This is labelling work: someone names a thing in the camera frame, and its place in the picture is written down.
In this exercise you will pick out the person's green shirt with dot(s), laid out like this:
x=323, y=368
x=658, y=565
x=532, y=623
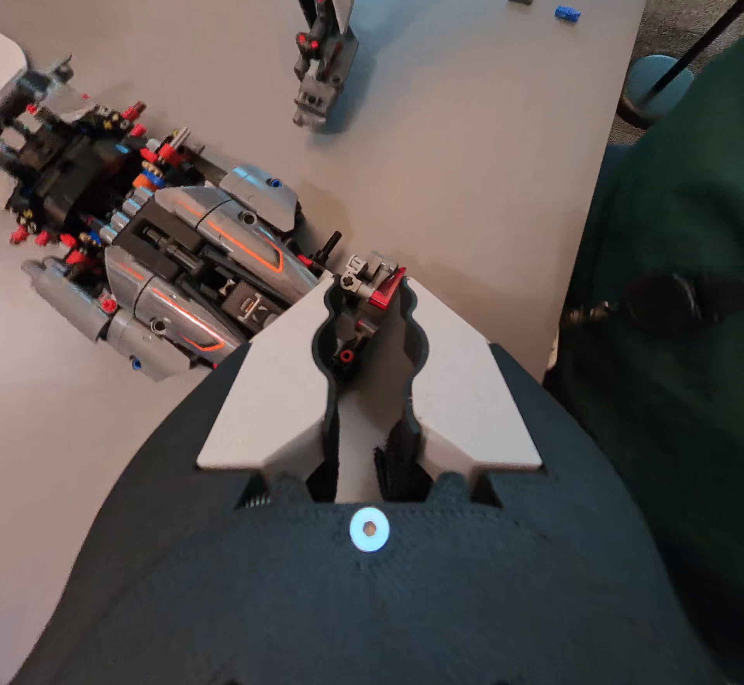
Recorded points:
x=668, y=202

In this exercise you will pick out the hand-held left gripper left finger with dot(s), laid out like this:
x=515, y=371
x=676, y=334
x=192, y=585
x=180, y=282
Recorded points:
x=261, y=406

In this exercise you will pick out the grey black lego car model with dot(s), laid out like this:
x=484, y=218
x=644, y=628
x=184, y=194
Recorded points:
x=203, y=220

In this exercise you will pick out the round grey pole base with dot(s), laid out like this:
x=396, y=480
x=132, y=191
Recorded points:
x=651, y=80

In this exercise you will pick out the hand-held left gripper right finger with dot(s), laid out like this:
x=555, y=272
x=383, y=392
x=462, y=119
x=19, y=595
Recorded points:
x=476, y=406

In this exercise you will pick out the grey lego subassembly red pins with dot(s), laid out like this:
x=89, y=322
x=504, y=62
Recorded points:
x=317, y=97

